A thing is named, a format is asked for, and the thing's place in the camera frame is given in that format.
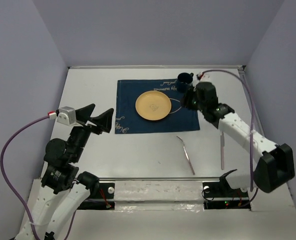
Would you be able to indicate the dark blue patterned cloth napkin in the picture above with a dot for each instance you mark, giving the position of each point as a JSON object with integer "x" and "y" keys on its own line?
{"x": 129, "y": 122}

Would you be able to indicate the tan round plate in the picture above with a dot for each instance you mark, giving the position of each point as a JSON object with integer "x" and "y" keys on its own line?
{"x": 153, "y": 105}

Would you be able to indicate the knife with pink handle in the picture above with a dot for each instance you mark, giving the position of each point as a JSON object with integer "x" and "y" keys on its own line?
{"x": 222, "y": 145}

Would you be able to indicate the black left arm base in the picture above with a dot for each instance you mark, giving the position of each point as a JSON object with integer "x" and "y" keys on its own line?
{"x": 102, "y": 199}

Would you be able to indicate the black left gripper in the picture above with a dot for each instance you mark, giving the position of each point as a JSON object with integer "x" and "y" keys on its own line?
{"x": 104, "y": 120}

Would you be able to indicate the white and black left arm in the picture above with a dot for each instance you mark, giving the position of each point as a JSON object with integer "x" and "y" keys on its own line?
{"x": 62, "y": 188}

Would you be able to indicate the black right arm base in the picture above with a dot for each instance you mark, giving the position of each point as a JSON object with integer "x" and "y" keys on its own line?
{"x": 218, "y": 195}

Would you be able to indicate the dark blue cup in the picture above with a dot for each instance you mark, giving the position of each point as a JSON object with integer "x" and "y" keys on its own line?
{"x": 184, "y": 81}

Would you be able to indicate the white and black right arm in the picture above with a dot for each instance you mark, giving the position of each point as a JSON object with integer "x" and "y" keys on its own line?
{"x": 271, "y": 165}

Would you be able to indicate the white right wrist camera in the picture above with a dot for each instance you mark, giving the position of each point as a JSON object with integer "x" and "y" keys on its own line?
{"x": 204, "y": 77}

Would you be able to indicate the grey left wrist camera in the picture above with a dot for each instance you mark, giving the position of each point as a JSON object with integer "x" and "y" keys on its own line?
{"x": 66, "y": 116}

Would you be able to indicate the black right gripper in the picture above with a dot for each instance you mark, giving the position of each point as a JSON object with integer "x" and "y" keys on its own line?
{"x": 186, "y": 100}

